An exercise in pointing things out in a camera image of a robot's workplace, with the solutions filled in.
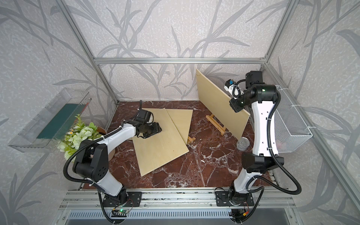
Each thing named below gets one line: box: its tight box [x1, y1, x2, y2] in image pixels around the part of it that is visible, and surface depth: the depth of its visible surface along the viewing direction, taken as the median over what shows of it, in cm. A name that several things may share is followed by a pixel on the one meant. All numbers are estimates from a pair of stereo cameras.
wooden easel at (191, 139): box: [187, 135, 196, 144], surface depth 93 cm
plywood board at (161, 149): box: [132, 107, 190, 177], surface depth 86 cm
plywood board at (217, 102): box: [195, 68, 251, 141], surface depth 76 cm
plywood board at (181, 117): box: [150, 107, 194, 145], surface depth 101 cm
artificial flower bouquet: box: [57, 113, 103, 162], surface depth 65 cm
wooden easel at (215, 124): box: [205, 113, 226, 136], surface depth 102 cm
